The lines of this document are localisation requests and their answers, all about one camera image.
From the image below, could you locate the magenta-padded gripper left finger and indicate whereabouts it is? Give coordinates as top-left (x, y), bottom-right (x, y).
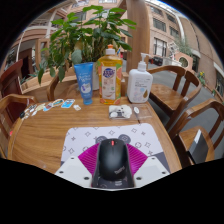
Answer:
top-left (54, 143), bottom-right (101, 188)

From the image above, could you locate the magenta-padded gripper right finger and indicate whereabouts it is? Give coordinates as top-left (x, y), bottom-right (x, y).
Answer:
top-left (125, 143), bottom-right (171, 188)

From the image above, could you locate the black computer mouse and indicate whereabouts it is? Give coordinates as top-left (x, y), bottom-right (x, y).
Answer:
top-left (96, 138), bottom-right (129, 182)

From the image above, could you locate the white and grey mouse pad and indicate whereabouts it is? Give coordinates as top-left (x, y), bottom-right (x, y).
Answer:
top-left (60, 122), bottom-right (172, 190)

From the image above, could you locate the dark grey flat tablet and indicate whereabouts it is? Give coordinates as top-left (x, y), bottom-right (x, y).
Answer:
top-left (186, 129), bottom-right (209, 164)

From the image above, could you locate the small white bear toy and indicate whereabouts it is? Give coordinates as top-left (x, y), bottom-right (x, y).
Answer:
top-left (108, 104), bottom-right (133, 120)

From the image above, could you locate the blue sticker card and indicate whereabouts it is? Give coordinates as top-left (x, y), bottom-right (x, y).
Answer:
top-left (61, 98), bottom-right (76, 109)

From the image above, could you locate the white pump bottle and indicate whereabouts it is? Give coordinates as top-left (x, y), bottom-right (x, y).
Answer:
top-left (126, 52), bottom-right (154, 104)

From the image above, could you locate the blue squeeze tube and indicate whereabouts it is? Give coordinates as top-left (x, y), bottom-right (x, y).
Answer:
top-left (73, 62), bottom-right (95, 106)

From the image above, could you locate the long wooden planter bench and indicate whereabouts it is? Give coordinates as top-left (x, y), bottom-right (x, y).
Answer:
top-left (20, 71), bottom-right (56, 103)

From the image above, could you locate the orange dish soap bottle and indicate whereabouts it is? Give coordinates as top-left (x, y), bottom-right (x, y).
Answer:
top-left (97, 44), bottom-right (124, 106)

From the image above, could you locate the dark parked car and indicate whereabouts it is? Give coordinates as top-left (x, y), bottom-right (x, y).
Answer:
top-left (148, 55), bottom-right (164, 67)

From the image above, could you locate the green potted plant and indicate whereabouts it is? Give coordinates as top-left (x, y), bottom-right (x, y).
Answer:
top-left (37, 4), bottom-right (138, 91)

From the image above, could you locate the dark red wooden pedestal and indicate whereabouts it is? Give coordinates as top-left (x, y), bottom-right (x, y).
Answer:
top-left (0, 59), bottom-right (25, 124)

